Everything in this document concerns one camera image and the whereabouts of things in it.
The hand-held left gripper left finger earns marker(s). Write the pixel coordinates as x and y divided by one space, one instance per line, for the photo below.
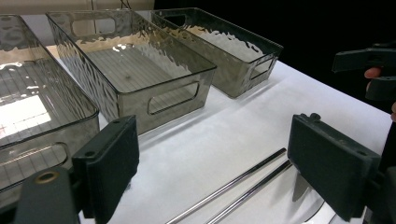
109 165

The metal chopstick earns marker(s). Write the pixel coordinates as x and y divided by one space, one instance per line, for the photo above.
227 186
249 194

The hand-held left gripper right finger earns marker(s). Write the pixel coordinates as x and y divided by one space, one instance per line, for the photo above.
333 165

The transparent grey plastic bin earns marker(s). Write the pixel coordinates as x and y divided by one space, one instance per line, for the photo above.
140 71
37 77
230 74

